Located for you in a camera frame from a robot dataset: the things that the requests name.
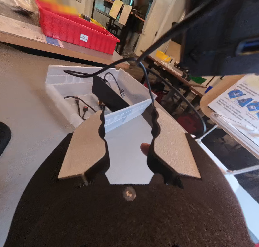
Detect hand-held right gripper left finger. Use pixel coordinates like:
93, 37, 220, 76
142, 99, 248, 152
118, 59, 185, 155
58, 110, 111, 184

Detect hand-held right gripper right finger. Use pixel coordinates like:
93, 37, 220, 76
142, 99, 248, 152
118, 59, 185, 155
147, 108, 202, 189

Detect clear plastic bin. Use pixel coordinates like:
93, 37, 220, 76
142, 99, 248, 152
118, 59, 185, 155
45, 65, 158, 133

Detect black usb hub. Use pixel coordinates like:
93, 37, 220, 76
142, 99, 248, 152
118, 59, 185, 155
181, 0, 259, 76

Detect dark red backpack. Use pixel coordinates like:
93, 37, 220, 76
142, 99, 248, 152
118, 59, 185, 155
176, 114, 201, 134

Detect black bin divider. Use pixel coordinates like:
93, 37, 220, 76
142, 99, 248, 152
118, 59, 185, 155
92, 75, 130, 113

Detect white document stand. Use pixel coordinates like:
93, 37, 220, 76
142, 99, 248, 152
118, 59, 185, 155
211, 113, 259, 175

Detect instruction sheet with blue pictures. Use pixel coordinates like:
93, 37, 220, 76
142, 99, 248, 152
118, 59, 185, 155
208, 74, 259, 148

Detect black round textured pad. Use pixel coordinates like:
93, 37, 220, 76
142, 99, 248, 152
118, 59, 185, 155
0, 122, 11, 156

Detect yellow bin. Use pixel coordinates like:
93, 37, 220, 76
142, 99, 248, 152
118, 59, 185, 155
155, 51, 172, 62

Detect blue tape patch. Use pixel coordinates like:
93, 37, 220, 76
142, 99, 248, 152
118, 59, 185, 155
45, 36, 63, 47

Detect long red tote white label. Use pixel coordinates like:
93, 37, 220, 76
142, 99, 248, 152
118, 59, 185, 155
35, 0, 120, 55

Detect light wooden table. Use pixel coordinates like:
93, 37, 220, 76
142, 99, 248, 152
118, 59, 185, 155
0, 15, 130, 69

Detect white door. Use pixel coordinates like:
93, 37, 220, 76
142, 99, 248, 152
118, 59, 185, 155
134, 0, 183, 56

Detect white paper easel board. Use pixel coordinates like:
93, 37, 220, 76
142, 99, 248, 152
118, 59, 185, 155
118, 4, 133, 26

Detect yellow paper easel board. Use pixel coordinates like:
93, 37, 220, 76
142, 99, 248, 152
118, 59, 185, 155
108, 0, 124, 20

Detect clear plastic bag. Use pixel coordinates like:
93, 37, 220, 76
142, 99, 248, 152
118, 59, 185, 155
0, 0, 39, 17

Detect black cable with red plugs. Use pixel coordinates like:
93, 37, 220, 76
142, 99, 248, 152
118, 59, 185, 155
64, 96, 97, 120

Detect cable with grey plug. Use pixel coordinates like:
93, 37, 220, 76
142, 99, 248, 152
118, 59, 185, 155
104, 72, 125, 99

